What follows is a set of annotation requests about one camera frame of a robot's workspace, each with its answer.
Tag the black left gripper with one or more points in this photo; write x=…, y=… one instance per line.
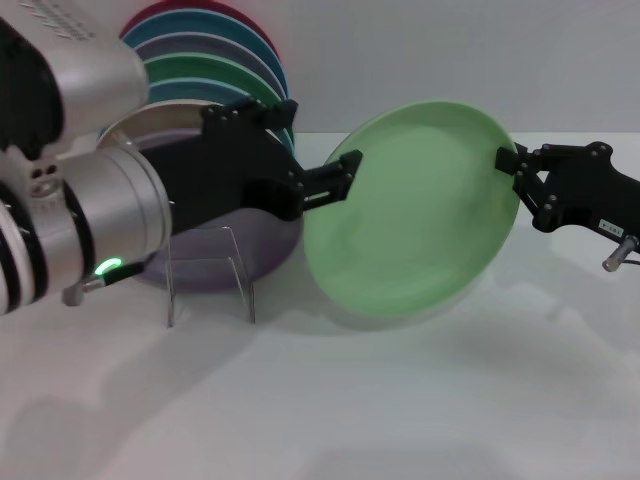
x=225, y=170

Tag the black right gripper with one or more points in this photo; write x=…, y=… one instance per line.
x=585, y=190

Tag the light green plate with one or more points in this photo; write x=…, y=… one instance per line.
x=415, y=225

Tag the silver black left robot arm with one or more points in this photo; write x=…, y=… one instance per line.
x=75, y=150

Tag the light blue plate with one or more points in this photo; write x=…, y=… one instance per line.
x=200, y=90

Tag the purple plate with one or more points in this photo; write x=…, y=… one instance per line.
x=220, y=245

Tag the dark green plate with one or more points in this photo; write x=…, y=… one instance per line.
x=200, y=66

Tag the grey lavender plate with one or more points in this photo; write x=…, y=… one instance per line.
x=200, y=44

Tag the teal blue plate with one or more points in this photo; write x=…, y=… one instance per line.
x=200, y=24

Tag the red plate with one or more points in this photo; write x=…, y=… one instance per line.
x=165, y=10

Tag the clear acrylic plate rack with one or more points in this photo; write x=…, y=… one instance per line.
x=171, y=300

